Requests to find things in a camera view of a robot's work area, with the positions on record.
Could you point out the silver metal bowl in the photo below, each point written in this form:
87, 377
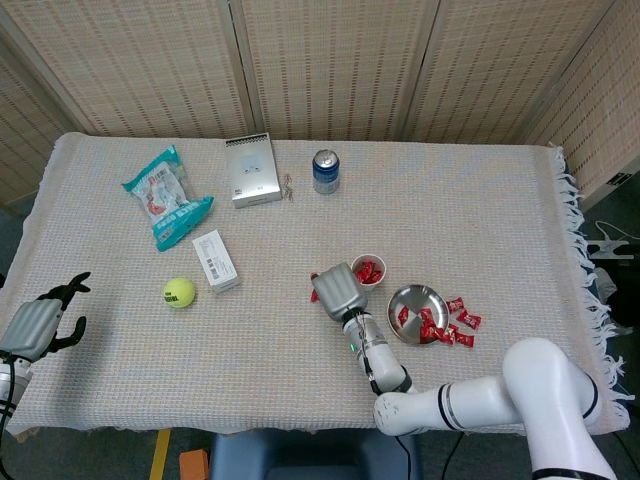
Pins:
417, 300

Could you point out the white paper cup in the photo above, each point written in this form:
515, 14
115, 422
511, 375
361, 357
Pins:
372, 287

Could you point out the small white barcode box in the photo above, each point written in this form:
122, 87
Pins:
215, 260

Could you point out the teal snack bag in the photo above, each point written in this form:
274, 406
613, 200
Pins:
167, 200

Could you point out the black wall bracket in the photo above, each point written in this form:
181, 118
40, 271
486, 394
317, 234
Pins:
620, 178

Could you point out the red candy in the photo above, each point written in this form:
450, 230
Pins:
364, 270
314, 296
427, 332
452, 328
375, 274
465, 341
444, 337
455, 305
404, 315
469, 320
425, 316

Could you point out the small pile of paper clips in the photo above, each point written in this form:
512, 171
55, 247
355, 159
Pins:
289, 192

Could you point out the beige waffle-weave tablecloth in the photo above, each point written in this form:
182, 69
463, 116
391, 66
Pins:
300, 240

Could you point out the blue soda can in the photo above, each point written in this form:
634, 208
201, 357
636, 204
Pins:
326, 177

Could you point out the woven bamboo screen panel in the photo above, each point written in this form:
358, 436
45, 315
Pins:
340, 70
605, 115
25, 125
150, 65
500, 70

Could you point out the yellow tennis ball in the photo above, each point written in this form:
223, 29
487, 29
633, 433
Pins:
182, 292

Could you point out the orange block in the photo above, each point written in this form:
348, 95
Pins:
194, 466

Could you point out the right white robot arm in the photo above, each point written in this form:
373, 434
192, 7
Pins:
450, 400

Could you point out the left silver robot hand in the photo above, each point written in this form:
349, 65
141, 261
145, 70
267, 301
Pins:
30, 325

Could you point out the silver grey flat box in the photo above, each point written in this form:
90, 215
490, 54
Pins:
252, 172

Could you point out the white clamp stand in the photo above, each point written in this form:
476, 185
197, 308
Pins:
602, 248

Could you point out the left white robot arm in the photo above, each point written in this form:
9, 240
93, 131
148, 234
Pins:
7, 390

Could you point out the yellow floor tape strip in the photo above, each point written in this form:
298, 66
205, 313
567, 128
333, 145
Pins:
160, 455

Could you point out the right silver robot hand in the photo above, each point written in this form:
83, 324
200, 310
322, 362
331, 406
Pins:
340, 292

